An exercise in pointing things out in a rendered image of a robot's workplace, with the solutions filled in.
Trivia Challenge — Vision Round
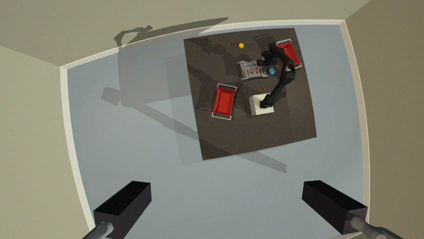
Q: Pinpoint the small teal block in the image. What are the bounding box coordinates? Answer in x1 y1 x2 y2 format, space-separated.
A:
267 68 275 76

